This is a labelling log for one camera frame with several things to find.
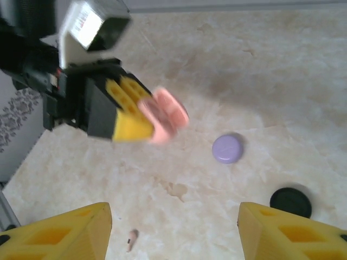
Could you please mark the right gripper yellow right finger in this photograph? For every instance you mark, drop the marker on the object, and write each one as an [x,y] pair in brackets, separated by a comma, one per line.
[298,238]

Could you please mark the black earbud charging case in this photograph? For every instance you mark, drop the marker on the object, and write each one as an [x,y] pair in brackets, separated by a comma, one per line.
[290,200]

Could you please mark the pink earbud charging case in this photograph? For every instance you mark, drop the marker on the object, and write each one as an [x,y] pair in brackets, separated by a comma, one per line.
[168,113]

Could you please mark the purple earbud charging case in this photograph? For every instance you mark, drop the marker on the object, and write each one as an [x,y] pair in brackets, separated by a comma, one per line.
[226,149]

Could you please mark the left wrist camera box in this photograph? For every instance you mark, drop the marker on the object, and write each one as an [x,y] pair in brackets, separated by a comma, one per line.
[92,27]

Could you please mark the aluminium side rail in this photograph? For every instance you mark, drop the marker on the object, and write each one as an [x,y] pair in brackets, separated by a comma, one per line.
[6,214]

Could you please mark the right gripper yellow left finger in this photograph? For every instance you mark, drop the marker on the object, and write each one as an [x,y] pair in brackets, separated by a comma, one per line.
[54,238]

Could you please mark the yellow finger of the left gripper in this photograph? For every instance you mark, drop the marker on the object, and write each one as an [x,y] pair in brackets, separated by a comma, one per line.
[130,130]
[124,89]

